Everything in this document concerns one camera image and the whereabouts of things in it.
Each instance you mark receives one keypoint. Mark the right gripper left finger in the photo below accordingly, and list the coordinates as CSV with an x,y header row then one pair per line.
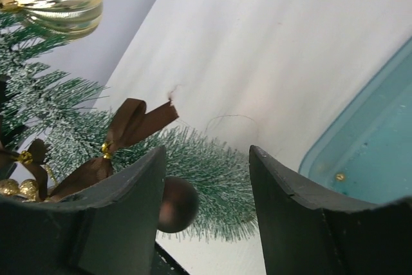
x,y
108,228

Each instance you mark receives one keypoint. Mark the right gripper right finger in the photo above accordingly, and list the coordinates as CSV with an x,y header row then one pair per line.
x,y
306,228

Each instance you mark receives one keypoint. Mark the blue plastic tub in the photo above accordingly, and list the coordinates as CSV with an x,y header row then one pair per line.
x,y
370,141

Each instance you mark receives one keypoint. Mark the small frosted christmas tree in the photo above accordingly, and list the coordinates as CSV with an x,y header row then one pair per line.
x,y
51,103

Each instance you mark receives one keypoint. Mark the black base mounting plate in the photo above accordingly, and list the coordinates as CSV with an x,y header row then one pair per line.
x,y
164,264

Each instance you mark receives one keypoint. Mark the dark red bauble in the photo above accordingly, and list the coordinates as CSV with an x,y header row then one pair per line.
x,y
179,206

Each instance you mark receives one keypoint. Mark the brown ribbon bow garland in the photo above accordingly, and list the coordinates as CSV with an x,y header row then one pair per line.
x,y
130,125

